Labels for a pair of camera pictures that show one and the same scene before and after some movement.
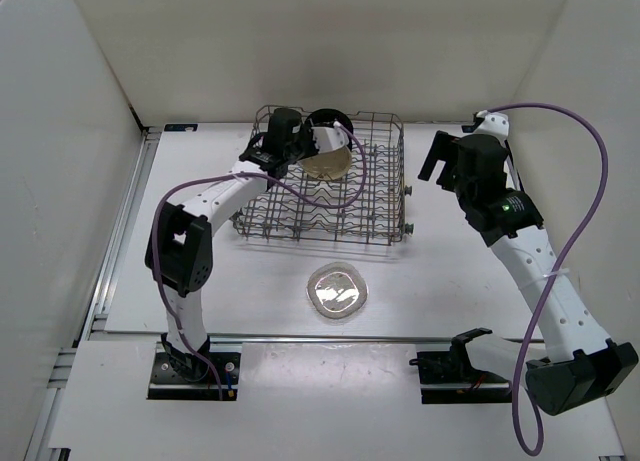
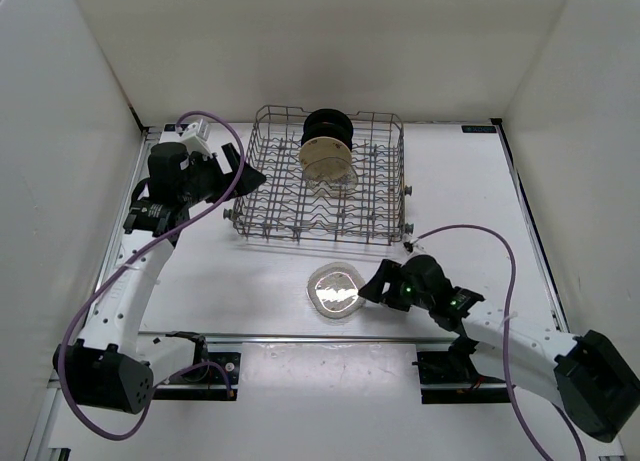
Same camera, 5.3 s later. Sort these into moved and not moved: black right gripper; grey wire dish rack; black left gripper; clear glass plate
Moved: black right gripper; black left gripper
Not moved: grey wire dish rack; clear glass plate
